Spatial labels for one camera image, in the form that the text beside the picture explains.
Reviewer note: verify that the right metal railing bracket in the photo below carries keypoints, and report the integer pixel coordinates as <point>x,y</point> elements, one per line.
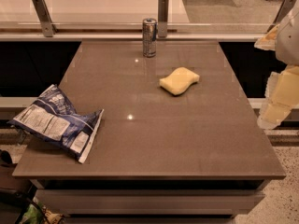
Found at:
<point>284,9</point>

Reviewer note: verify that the yellow sponge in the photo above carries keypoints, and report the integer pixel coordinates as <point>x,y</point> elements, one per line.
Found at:
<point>179,80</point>

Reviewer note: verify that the blue chip bag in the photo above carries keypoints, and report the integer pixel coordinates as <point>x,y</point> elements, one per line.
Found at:
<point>52,118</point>

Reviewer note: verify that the middle metal railing bracket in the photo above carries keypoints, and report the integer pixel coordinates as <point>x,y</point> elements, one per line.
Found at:
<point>162,17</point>

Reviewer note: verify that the left metal railing bracket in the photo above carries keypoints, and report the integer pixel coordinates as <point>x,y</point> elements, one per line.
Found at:
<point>47,26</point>

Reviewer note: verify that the metal railing bracket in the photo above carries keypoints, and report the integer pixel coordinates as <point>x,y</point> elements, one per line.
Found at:
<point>47,26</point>
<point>162,17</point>
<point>284,9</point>

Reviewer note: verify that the silver drink can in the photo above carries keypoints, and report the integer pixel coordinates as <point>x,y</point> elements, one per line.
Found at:
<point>149,29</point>

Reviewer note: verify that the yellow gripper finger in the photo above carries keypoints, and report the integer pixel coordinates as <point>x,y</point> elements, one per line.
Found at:
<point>268,41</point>
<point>281,96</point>

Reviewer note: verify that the green bag on floor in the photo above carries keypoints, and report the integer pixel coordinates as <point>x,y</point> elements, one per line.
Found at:
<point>38,213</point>

